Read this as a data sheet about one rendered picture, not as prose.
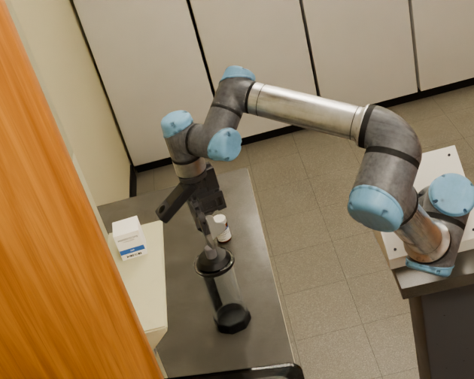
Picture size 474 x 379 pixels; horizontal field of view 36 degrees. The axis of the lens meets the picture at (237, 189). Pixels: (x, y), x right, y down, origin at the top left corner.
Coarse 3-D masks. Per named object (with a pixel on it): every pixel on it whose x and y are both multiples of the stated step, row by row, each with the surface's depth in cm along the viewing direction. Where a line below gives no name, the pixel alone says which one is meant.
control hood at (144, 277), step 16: (144, 224) 151; (160, 224) 150; (112, 240) 149; (160, 240) 145; (144, 256) 142; (160, 256) 140; (128, 272) 139; (144, 272) 138; (160, 272) 136; (128, 288) 135; (144, 288) 134; (160, 288) 133; (144, 304) 130; (160, 304) 129; (144, 320) 127; (160, 320) 126; (160, 336) 125
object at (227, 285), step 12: (228, 264) 189; (216, 276) 188; (228, 276) 191; (216, 288) 191; (228, 288) 192; (240, 288) 198; (216, 300) 194; (228, 300) 194; (240, 300) 197; (216, 312) 197; (228, 312) 196; (240, 312) 198; (228, 324) 198
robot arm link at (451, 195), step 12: (444, 180) 185; (456, 180) 185; (468, 180) 185; (432, 192) 185; (444, 192) 184; (456, 192) 184; (468, 192) 184; (432, 204) 185; (444, 204) 183; (456, 204) 183; (468, 204) 183; (432, 216) 185; (444, 216) 184; (456, 216) 183; (468, 216) 187
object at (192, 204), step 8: (208, 168) 177; (200, 176) 175; (208, 176) 178; (192, 184) 177; (200, 184) 178; (208, 184) 179; (216, 184) 180; (200, 192) 179; (208, 192) 180; (216, 192) 179; (192, 200) 178; (200, 200) 178; (208, 200) 179; (216, 200) 180; (224, 200) 181; (192, 208) 180; (200, 208) 179; (208, 208) 181; (216, 208) 182
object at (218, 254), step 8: (208, 248) 189; (216, 248) 193; (200, 256) 192; (208, 256) 190; (216, 256) 190; (224, 256) 190; (200, 264) 190; (208, 264) 189; (216, 264) 188; (224, 264) 189
